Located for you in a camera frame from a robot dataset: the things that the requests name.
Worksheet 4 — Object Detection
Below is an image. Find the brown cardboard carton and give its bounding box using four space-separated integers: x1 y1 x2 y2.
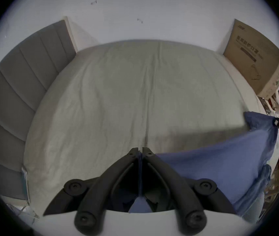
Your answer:
223 19 279 100

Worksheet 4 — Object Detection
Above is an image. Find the bed with beige sheet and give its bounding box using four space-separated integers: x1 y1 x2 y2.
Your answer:
22 40 269 217

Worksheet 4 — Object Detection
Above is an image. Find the blue shirt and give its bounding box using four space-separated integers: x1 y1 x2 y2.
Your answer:
129 111 278 217

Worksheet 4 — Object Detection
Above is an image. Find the grey padded headboard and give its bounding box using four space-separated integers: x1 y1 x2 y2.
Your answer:
0 20 77 201

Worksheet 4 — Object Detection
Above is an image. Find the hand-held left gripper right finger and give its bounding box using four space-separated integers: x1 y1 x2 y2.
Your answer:
142 147 237 235

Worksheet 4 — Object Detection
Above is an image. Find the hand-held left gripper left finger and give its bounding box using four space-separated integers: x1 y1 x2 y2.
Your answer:
43 147 140 235

